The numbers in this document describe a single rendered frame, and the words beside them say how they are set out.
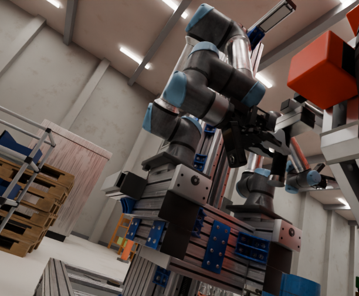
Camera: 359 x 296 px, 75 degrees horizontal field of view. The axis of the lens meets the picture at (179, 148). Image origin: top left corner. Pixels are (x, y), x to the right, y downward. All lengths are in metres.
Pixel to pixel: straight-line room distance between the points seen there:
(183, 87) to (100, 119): 9.26
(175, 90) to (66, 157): 5.28
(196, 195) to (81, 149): 5.14
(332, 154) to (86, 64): 10.40
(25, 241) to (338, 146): 2.87
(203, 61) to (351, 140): 0.35
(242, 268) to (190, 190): 0.45
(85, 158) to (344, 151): 5.56
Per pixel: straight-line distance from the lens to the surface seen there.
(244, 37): 0.95
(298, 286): 5.42
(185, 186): 0.76
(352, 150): 0.43
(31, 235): 3.02
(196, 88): 0.55
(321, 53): 0.43
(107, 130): 9.68
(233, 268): 1.06
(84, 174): 5.73
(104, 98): 10.13
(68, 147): 5.79
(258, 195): 1.21
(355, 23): 0.73
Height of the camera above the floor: 0.51
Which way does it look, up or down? 24 degrees up
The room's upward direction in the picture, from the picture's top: 21 degrees clockwise
